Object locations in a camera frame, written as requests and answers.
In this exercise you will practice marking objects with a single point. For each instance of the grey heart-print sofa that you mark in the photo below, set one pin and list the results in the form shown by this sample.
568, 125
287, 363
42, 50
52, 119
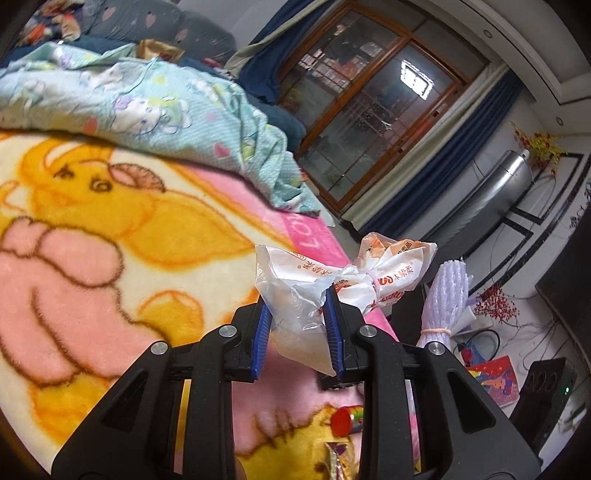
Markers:
194, 32

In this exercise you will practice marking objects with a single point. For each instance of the purple foam net sleeve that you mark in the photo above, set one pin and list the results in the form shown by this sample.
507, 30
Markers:
445, 300

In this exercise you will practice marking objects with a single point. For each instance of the shiny candy wrapper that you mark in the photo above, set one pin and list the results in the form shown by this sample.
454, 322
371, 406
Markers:
339, 461

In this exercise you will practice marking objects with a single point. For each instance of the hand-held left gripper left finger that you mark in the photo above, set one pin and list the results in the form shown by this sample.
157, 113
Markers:
259, 341

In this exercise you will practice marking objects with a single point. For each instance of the wooden framed glass door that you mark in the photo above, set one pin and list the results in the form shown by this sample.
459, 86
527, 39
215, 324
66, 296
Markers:
369, 106

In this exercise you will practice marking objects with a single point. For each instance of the red berry branches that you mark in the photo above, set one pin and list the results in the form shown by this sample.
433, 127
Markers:
496, 304

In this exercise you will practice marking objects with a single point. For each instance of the small red cylinder can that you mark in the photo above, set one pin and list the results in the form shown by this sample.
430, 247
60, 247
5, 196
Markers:
344, 421

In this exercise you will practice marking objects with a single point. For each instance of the blue curtain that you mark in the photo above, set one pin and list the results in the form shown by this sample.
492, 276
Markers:
443, 175
277, 50

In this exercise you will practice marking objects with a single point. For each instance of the golden brown bag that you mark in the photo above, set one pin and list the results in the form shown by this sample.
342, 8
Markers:
159, 50

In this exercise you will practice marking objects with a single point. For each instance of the light blue printed quilt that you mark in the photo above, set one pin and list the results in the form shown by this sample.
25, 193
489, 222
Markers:
161, 106

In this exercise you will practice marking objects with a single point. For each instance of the black speaker box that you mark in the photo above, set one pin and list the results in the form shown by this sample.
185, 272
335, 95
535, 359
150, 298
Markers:
547, 397

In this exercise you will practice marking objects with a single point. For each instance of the white printed plastic bag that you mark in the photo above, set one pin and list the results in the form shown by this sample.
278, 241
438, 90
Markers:
295, 286

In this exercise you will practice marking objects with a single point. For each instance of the silver tower air conditioner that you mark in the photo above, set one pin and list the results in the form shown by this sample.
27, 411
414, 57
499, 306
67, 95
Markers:
494, 203

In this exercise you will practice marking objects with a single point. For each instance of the colourful picture book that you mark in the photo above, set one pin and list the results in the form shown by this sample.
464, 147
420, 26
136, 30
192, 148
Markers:
494, 381

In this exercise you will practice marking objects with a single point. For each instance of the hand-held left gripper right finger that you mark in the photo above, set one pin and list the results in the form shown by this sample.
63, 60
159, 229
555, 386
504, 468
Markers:
333, 337

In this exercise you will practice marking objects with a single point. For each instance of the pink yellow printed blanket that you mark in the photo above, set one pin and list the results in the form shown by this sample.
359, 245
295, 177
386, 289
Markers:
115, 277

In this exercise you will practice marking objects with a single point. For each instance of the white curtain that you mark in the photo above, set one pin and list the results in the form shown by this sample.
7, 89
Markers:
415, 161

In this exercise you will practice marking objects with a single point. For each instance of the dark blue sofa cushion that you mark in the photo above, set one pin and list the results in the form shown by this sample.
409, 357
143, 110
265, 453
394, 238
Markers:
281, 124

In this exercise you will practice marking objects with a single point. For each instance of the floral cloth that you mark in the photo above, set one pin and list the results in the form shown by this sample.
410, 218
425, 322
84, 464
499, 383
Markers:
51, 21

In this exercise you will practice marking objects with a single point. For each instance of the yellow artificial flowers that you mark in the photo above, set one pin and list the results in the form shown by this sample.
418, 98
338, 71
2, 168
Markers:
542, 145

